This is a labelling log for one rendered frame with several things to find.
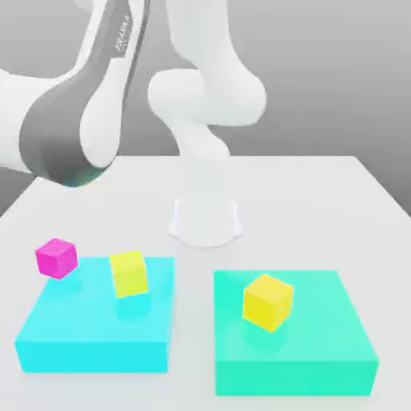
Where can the small deep yellow cube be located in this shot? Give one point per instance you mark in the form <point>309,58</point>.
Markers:
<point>266,303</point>

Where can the small pale yellow cube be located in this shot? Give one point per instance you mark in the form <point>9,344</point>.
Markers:
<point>129,274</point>

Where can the large cyan box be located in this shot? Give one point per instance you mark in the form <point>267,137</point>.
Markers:
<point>93,324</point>

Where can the small magenta cube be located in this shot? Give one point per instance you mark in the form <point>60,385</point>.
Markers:
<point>56,258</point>

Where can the large turquoise box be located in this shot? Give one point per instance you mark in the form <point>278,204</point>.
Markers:
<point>308,346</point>

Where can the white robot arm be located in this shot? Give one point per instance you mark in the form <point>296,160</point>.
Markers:
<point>205,96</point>

